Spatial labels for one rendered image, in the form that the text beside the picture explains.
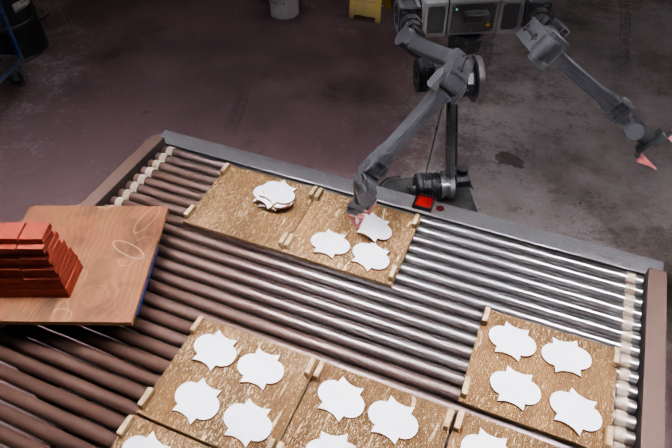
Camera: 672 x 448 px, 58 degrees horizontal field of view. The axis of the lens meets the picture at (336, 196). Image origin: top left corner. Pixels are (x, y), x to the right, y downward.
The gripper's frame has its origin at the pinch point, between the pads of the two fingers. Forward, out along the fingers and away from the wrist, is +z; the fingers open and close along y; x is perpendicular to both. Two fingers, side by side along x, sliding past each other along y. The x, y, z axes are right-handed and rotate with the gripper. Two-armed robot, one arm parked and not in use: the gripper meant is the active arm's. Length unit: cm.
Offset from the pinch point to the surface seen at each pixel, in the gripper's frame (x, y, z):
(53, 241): 61, -77, -27
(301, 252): 13.1, -21.3, 3.9
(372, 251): -9.1, -9.6, 3.8
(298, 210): 25.3, -3.8, 2.1
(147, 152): 98, -7, -4
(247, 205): 43.9, -11.1, 1.2
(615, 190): -75, 191, 94
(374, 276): -14.4, -18.4, 5.7
